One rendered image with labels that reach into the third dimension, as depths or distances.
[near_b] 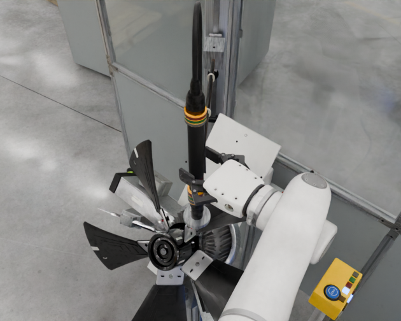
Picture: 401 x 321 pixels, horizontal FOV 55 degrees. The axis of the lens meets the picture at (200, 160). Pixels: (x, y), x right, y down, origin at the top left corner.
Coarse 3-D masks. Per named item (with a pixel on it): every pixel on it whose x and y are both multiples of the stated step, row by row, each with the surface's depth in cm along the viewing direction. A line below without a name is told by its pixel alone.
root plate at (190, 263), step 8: (192, 256) 121; (200, 256) 121; (208, 256) 121; (184, 264) 119; (192, 264) 119; (200, 264) 119; (208, 264) 119; (184, 272) 118; (192, 272) 118; (200, 272) 118
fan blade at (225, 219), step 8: (248, 168) 114; (208, 208) 118; (216, 208) 114; (216, 216) 113; (224, 216) 111; (232, 216) 109; (208, 224) 113; (216, 224) 111; (224, 224) 109; (200, 232) 114
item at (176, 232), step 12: (180, 228) 127; (156, 240) 120; (168, 240) 118; (180, 240) 118; (156, 252) 119; (168, 252) 118; (180, 252) 115; (192, 252) 125; (156, 264) 119; (168, 264) 118; (180, 264) 118
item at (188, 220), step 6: (186, 210) 100; (204, 210) 100; (186, 216) 99; (204, 216) 99; (210, 216) 99; (186, 222) 98; (192, 222) 97; (198, 222) 97; (204, 222) 97; (198, 228) 97
